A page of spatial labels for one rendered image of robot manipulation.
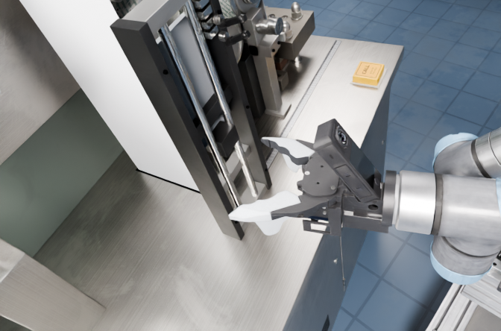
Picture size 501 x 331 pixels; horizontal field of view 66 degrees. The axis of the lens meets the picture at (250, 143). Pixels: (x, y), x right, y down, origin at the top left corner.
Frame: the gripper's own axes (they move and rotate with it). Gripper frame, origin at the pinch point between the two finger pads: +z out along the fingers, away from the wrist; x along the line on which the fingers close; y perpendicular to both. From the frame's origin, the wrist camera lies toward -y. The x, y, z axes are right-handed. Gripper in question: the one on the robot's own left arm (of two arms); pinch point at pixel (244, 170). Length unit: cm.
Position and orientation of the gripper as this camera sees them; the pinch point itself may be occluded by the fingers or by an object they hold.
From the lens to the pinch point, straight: 54.7
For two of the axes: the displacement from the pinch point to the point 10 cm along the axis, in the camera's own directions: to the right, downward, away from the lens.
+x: 3.0, -6.6, 6.8
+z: -9.4, -0.8, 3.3
